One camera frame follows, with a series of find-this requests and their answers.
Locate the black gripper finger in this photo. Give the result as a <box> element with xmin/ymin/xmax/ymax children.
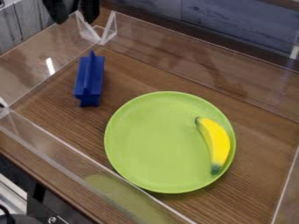
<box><xmin>80</xmin><ymin>0</ymin><xmax>100</xmax><ymax>24</ymax></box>
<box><xmin>42</xmin><ymin>0</ymin><xmax>72</xmax><ymax>25</ymax></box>

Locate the blue star-shaped block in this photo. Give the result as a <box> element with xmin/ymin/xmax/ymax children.
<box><xmin>74</xmin><ymin>51</ymin><xmax>106</xmax><ymax>107</ymax></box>

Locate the green round plate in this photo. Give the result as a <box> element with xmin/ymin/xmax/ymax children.
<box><xmin>104</xmin><ymin>91</ymin><xmax>238</xmax><ymax>194</ymax></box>

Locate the yellow toy banana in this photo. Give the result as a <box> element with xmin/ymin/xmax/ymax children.
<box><xmin>195</xmin><ymin>117</ymin><xmax>231</xmax><ymax>175</ymax></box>

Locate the clear acrylic corner bracket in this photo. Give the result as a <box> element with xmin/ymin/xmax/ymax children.
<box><xmin>75</xmin><ymin>11</ymin><xmax>118</xmax><ymax>46</ymax></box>

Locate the clear acrylic enclosure wall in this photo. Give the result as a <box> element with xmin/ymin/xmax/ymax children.
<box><xmin>0</xmin><ymin>12</ymin><xmax>299</xmax><ymax>224</ymax></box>

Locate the black cable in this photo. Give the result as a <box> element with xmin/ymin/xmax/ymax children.
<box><xmin>0</xmin><ymin>204</ymin><xmax>16</xmax><ymax>224</ymax></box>

